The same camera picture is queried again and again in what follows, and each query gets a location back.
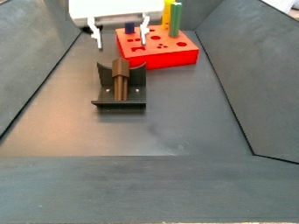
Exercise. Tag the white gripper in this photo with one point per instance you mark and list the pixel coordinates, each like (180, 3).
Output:
(114, 12)

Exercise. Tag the brown three prong object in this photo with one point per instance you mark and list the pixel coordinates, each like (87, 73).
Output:
(120, 75)

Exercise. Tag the black curved fixture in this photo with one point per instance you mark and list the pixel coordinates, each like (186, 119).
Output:
(136, 89)

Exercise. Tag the blue rectangular peg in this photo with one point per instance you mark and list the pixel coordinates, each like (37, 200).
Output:
(130, 28)

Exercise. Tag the yellow peg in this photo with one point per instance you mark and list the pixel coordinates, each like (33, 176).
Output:
(166, 19)

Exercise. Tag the red block with shaped holes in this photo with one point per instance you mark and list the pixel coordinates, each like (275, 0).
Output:
(162, 51)

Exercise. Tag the green star peg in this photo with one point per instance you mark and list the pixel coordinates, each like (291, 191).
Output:
(176, 10)

